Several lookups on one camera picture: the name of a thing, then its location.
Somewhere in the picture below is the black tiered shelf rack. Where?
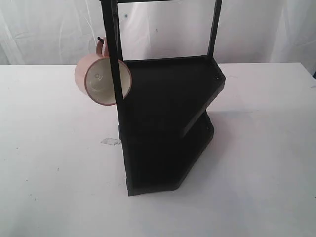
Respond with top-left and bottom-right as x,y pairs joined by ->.
101,0 -> 226,196

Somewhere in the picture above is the pink ceramic mug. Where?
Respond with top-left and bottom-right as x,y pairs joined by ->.
74,37 -> 133,107

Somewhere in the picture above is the clear tape scrap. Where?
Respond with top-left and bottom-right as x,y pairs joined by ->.
101,138 -> 121,146

